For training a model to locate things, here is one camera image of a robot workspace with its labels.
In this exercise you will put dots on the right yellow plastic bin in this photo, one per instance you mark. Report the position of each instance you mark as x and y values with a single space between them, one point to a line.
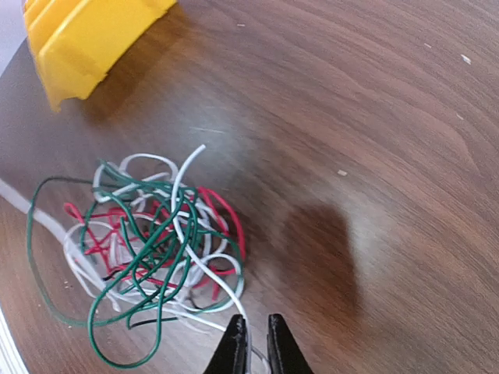
75 43

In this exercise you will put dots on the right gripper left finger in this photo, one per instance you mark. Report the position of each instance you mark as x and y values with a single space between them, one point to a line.
231 353

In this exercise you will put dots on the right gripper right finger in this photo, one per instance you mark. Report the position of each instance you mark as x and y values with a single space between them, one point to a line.
284 354

